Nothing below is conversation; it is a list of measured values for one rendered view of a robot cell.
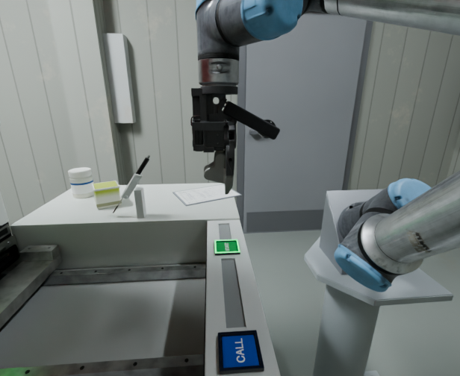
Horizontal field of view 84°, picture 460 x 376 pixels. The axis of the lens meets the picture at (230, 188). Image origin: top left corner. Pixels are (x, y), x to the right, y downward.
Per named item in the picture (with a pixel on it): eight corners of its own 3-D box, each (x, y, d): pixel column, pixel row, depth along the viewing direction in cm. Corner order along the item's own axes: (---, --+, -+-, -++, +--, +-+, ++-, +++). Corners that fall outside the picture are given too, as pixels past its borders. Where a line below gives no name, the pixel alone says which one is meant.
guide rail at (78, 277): (14, 287, 67) (11, 277, 66) (19, 282, 69) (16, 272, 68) (206, 277, 70) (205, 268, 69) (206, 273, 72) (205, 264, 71)
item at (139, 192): (123, 219, 72) (116, 174, 68) (127, 213, 76) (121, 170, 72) (145, 218, 73) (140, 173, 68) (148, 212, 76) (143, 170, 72)
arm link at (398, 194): (416, 217, 66) (462, 197, 54) (391, 255, 61) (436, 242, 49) (375, 187, 69) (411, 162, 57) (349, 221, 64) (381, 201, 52)
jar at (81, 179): (69, 198, 88) (63, 172, 85) (78, 192, 94) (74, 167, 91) (90, 198, 88) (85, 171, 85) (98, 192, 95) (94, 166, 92)
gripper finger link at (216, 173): (204, 194, 54) (203, 151, 51) (232, 193, 55) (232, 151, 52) (204, 199, 51) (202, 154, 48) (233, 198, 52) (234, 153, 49)
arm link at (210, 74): (237, 64, 50) (242, 57, 42) (236, 89, 52) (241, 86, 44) (198, 64, 50) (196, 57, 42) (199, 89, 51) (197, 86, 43)
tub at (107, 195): (96, 210, 78) (92, 189, 76) (94, 203, 84) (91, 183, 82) (122, 205, 82) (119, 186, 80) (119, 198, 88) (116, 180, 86)
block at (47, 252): (22, 261, 67) (19, 251, 66) (30, 254, 71) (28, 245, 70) (53, 259, 68) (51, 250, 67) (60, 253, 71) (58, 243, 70)
